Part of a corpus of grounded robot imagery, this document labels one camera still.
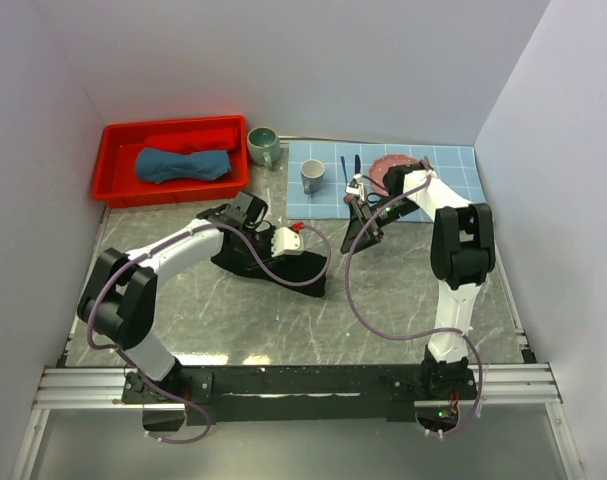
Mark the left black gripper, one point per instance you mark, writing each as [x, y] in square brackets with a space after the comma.
[267, 232]

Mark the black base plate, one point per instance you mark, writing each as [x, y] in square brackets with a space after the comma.
[208, 395]

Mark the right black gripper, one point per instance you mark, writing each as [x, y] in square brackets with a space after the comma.
[359, 215]

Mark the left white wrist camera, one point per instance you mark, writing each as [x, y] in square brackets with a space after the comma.
[286, 242]

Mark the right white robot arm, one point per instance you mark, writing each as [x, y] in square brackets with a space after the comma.
[462, 251]

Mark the blue rolled t shirt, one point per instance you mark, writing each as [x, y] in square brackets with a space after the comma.
[158, 167]

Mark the blue grid placemat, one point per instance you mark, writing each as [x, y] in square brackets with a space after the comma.
[454, 165]

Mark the grey white mug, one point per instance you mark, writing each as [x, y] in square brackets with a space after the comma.
[312, 173]

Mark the green ceramic mug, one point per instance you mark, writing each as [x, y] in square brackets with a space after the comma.
[263, 146]

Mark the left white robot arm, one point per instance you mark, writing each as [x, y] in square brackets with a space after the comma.
[120, 296]

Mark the pink dotted plate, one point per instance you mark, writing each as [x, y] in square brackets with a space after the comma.
[380, 167]

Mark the black t shirt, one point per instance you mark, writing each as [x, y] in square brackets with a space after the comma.
[293, 272]

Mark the aluminium rail frame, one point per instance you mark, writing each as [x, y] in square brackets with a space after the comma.
[80, 429]

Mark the red plastic bin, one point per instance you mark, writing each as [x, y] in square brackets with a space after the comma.
[116, 184]

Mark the blue handled spoon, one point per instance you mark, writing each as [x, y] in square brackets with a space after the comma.
[344, 172]

